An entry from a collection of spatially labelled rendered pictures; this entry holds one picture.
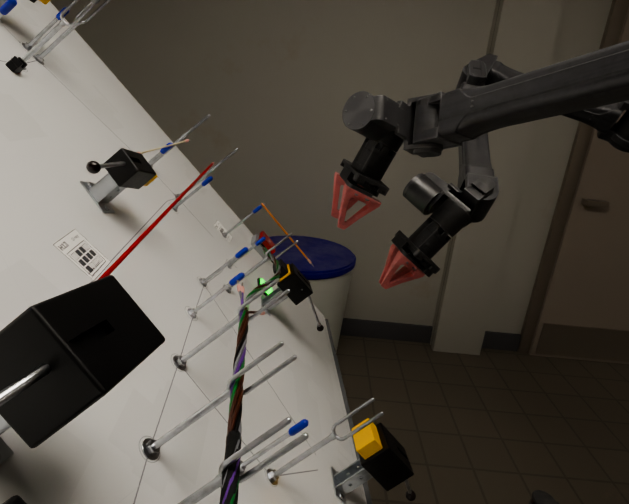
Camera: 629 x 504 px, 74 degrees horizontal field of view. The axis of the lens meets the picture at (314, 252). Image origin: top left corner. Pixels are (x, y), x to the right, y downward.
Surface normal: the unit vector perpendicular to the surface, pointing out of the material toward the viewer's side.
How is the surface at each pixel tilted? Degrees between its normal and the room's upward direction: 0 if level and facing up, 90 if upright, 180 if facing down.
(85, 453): 48
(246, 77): 90
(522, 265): 90
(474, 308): 90
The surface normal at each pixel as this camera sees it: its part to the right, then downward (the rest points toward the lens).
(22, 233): 0.79, -0.59
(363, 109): -0.62, -0.06
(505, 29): -0.04, 0.33
